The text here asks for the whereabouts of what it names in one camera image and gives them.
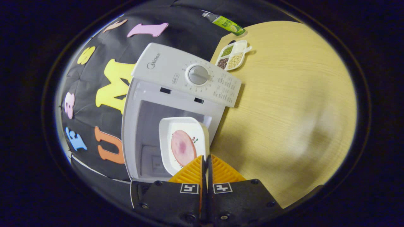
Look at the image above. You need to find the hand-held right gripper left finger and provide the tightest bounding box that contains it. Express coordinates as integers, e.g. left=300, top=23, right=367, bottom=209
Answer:
left=130, top=154, right=207, bottom=226

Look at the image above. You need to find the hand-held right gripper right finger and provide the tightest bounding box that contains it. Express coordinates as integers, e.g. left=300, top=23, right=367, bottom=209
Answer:
left=207, top=154, right=283, bottom=226

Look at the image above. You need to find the pink ham slice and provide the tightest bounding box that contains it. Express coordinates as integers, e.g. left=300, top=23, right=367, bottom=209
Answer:
left=171, top=130, right=197, bottom=167

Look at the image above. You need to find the white square plate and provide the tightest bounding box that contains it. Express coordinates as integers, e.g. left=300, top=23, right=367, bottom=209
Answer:
left=158, top=117, right=210, bottom=176

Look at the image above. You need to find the white microwave oven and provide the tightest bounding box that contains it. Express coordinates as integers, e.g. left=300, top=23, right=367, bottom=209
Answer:
left=122, top=43, right=242, bottom=184

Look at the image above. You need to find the white divided dish with beans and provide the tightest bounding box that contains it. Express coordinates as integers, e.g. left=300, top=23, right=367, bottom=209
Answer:
left=215, top=40, right=253, bottom=71

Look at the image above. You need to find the green label drink bottle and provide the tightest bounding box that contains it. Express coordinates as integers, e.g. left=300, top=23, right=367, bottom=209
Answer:
left=202, top=12, right=246, bottom=36

